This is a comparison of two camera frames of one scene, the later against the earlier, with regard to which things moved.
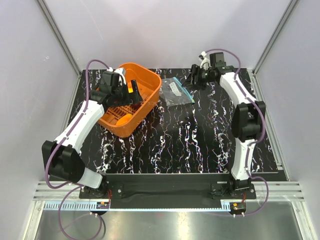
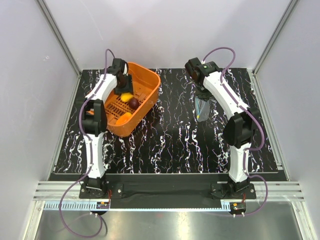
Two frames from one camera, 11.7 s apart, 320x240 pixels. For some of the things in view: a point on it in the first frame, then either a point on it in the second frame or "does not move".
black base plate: [165, 186] does not move
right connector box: [237, 208] does not move
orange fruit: [124, 119] does not move
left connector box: [101, 205] does not move
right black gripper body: [204, 77] -> [202, 94]
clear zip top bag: [172, 92] -> [202, 109]
